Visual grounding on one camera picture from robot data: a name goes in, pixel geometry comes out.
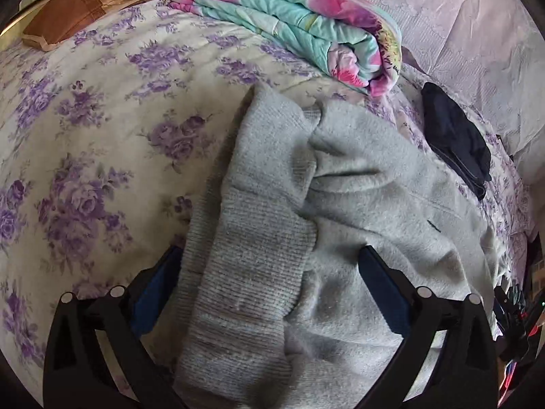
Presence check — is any grey knit sweater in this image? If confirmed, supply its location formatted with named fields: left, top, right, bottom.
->
left=172, top=81, right=507, bottom=409

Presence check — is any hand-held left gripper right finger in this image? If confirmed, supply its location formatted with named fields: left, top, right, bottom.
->
left=353, top=245, right=499, bottom=409

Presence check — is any purple floral bed sheet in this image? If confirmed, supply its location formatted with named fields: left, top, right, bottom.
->
left=0, top=0, right=537, bottom=376

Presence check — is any folded dark navy garment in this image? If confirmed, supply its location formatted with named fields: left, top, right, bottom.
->
left=421, top=82, right=492, bottom=201

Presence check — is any golden wooden bed rail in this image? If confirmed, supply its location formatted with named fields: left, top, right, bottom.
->
left=0, top=0, right=58, bottom=39

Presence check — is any brown pillow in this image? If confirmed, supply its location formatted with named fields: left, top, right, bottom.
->
left=22, top=0, right=107, bottom=52

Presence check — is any folded teal pink floral quilt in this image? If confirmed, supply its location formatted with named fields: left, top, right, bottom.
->
left=166, top=0, right=403, bottom=99

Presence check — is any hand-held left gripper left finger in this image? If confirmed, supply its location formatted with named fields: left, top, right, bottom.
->
left=43, top=245, right=188, bottom=409

